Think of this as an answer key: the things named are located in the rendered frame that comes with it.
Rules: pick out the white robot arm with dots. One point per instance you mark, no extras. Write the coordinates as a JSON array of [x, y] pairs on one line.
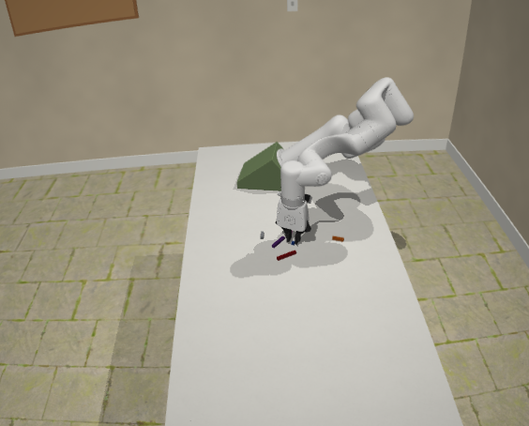
[[364, 130]]

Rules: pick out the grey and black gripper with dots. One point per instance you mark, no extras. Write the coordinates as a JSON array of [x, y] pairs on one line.
[[293, 218]]

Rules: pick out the dark red rod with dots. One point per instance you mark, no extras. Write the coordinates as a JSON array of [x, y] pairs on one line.
[[286, 255]]

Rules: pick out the purple rod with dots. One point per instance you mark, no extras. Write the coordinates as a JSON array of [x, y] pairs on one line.
[[278, 242]]

